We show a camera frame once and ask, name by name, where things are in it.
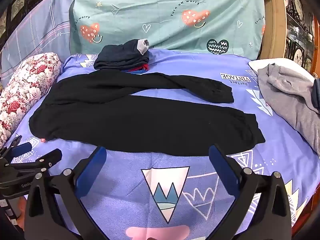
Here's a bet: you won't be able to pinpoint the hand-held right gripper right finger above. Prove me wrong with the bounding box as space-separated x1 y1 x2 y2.
208 144 292 240

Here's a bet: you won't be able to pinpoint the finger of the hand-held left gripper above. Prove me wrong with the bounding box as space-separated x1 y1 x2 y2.
0 135 32 165
5 148 63 180

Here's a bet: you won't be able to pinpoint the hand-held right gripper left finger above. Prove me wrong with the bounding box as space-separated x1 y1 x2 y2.
24 146 110 240

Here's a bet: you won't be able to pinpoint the black pants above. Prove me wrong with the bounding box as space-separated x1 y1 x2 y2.
28 70 266 157

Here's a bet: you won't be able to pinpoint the folded navy pants grey cuff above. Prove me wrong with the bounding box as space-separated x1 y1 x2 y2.
94 39 150 71

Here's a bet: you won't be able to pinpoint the person's left hand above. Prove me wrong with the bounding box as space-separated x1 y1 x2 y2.
14 196 27 230

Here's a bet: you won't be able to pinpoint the floral bolster pillow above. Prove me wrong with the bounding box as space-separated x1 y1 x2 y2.
0 52 63 148

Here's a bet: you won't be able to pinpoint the grey garment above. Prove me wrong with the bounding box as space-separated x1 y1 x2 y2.
257 63 320 155

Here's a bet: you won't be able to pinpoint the white pillow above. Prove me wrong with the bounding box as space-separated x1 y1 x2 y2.
248 58 315 83

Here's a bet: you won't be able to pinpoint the folded blue garment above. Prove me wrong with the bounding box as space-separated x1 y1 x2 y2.
122 69 148 75

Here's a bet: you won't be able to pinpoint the folded red garment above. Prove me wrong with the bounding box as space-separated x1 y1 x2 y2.
129 64 150 73

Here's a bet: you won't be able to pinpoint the grey-blue plaid pillow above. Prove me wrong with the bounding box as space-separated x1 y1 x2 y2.
0 0 75 80

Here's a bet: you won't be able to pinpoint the dark blue garment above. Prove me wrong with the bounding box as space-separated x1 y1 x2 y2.
310 79 320 115

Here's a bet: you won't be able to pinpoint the ornate black display rack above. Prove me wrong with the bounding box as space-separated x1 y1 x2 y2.
285 0 320 73

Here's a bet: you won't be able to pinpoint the wooden bed frame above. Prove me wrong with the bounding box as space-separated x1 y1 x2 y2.
260 0 288 60

